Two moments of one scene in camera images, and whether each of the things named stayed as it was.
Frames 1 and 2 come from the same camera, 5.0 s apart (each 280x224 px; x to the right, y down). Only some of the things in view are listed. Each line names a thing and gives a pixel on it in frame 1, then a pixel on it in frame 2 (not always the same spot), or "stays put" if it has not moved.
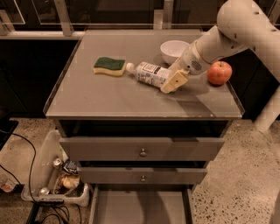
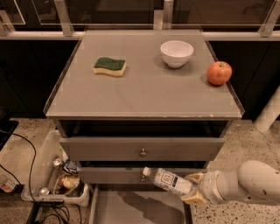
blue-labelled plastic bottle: (148, 73) to (171, 182)
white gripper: (188, 59) to (210, 185)
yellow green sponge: (109, 66) stays put
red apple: (219, 73) stays put
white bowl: (171, 50) stays put
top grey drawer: (139, 149) stays put
